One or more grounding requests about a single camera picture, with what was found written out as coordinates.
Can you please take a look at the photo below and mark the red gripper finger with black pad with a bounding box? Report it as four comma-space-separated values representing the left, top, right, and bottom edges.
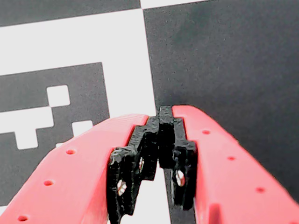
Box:
0, 113, 162, 224
158, 104, 299, 224

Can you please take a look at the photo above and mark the black white marker mat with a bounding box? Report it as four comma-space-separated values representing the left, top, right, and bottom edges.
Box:
0, 0, 299, 224

